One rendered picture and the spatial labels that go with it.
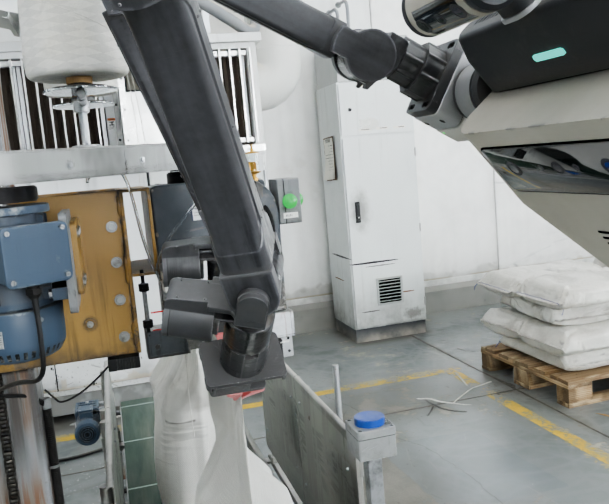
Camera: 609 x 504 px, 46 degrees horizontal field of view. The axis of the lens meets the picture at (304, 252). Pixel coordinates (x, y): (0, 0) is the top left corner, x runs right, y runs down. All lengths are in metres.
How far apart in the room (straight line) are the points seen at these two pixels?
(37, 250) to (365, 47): 0.57
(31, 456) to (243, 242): 0.92
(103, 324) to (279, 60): 3.36
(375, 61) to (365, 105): 4.06
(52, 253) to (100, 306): 0.29
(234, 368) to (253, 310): 0.14
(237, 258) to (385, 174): 4.47
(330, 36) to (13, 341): 0.67
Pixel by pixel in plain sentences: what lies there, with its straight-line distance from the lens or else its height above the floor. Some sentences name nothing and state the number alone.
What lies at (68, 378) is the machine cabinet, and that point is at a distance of 4.26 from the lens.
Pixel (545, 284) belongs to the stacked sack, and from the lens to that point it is 3.95.
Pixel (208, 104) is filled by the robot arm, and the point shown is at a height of 1.42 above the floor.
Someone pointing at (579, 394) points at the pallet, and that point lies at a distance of 3.96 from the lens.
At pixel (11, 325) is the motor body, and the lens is 1.21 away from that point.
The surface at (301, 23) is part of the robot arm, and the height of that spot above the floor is 1.56.
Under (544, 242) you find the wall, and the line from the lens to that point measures 6.57.
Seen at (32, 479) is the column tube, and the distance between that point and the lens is 1.57.
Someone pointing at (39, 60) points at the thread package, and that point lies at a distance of 1.22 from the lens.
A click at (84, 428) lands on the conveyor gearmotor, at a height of 0.37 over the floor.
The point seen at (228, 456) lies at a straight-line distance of 1.31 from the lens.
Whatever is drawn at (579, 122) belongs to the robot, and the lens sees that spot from 0.82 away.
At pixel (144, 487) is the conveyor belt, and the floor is 0.38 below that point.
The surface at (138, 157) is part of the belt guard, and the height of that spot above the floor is 1.39.
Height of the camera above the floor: 1.37
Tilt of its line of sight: 7 degrees down
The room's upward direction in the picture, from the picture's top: 5 degrees counter-clockwise
